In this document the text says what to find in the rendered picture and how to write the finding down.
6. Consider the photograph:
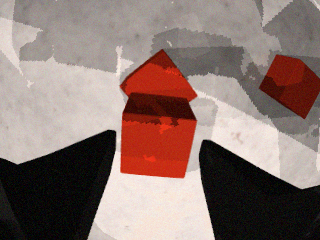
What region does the red cube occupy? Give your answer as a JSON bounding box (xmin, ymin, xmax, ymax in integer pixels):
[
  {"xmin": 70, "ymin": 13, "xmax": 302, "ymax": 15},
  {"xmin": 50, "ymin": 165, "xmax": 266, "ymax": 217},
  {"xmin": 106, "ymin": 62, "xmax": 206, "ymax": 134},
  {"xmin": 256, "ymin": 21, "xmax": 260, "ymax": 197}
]
[
  {"xmin": 259, "ymin": 55, "xmax": 320, "ymax": 119},
  {"xmin": 120, "ymin": 92, "xmax": 197, "ymax": 179},
  {"xmin": 119, "ymin": 49, "xmax": 197, "ymax": 103}
]

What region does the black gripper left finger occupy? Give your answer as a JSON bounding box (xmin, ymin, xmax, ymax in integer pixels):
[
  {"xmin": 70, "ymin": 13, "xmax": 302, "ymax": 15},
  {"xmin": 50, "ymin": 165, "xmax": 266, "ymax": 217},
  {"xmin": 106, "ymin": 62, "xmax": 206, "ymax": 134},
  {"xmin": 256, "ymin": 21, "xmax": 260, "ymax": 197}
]
[{"xmin": 0, "ymin": 129, "xmax": 117, "ymax": 240}]

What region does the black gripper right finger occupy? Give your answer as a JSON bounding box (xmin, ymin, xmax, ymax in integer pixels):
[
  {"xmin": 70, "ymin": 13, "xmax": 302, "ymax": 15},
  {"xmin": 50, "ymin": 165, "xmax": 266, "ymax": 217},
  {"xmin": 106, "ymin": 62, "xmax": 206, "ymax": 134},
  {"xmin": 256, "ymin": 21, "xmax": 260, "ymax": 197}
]
[{"xmin": 199, "ymin": 140, "xmax": 320, "ymax": 240}]

